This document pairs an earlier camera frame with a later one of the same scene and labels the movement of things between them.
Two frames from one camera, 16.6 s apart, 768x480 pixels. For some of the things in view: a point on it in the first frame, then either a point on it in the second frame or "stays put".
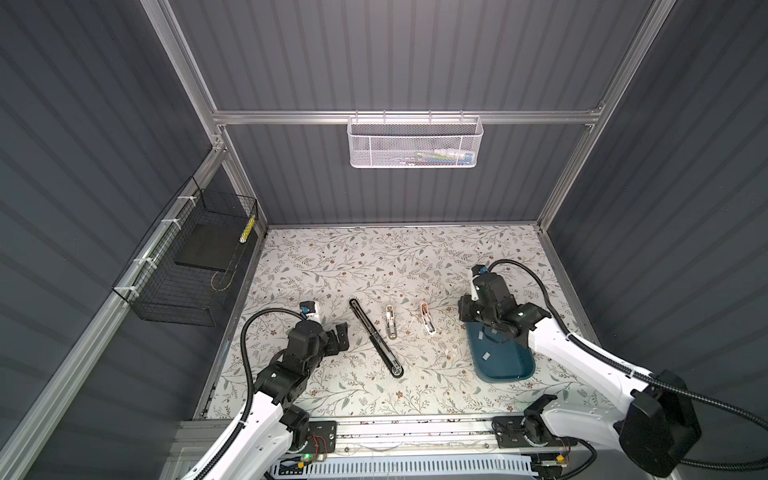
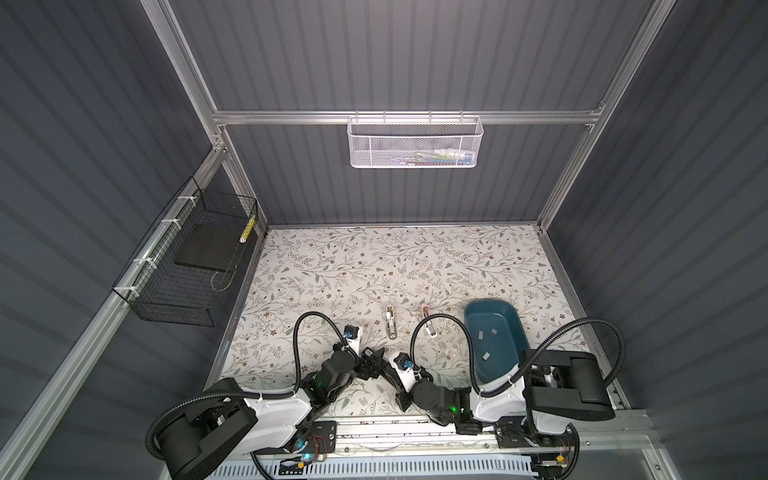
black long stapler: x=376 y=339 → x=390 y=373
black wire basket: x=179 y=273 stays put
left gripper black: x=333 y=347 → x=364 y=372
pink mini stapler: x=427 y=318 stays put
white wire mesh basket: x=415 y=141 stays put
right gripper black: x=463 y=304 → x=400 y=399
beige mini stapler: x=391 y=323 stays put
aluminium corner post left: x=163 y=13 stays put
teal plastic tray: x=498 y=356 stays put
